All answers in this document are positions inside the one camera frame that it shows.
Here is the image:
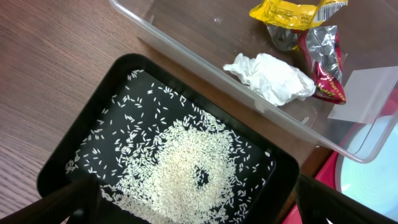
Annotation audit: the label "black waste tray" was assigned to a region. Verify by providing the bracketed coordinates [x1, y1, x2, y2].
[37, 54, 299, 223]

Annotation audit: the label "yellow foil wrapper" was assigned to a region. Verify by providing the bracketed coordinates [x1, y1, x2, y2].
[249, 0, 348, 52]

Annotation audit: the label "white rice grains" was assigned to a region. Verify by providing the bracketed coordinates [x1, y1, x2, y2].
[65, 70, 276, 223]

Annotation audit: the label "clear plastic waste bin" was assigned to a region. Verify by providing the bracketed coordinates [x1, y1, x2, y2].
[111, 0, 397, 163]

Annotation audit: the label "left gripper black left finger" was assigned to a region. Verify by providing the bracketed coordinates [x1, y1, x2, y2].
[1, 175, 101, 224]

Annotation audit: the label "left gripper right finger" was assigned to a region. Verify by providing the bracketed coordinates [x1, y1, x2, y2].
[295, 174, 395, 224]

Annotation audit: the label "large light blue plate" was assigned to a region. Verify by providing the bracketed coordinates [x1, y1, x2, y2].
[335, 115, 397, 221]

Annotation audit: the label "red silver foil wrapper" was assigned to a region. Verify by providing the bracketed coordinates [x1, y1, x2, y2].
[297, 26, 346, 105]

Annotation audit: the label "red serving tray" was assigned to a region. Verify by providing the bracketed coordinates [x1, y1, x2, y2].
[281, 90, 398, 224]

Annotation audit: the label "crumpled white tissue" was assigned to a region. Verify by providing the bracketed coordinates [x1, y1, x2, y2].
[223, 53, 316, 106]

